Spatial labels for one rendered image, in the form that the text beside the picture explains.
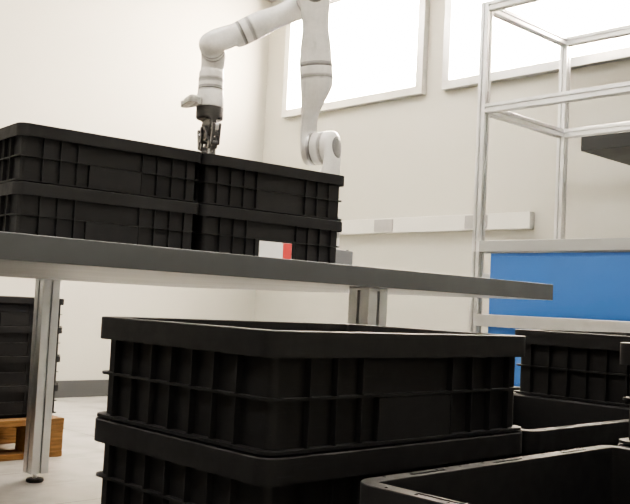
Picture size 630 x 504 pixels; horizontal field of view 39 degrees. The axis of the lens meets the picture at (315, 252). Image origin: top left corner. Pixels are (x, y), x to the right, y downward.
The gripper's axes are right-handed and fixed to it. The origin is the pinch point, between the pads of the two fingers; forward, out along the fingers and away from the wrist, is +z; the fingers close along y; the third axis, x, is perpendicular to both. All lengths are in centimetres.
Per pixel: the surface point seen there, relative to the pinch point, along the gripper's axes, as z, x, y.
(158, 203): 20, 28, -55
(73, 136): 9, 47, -59
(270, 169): 9.6, 1.4, -48.8
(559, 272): 21, -167, 51
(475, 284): 34, -44, -64
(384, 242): -4, -196, 243
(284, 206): 17, -3, -47
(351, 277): 34, -5, -77
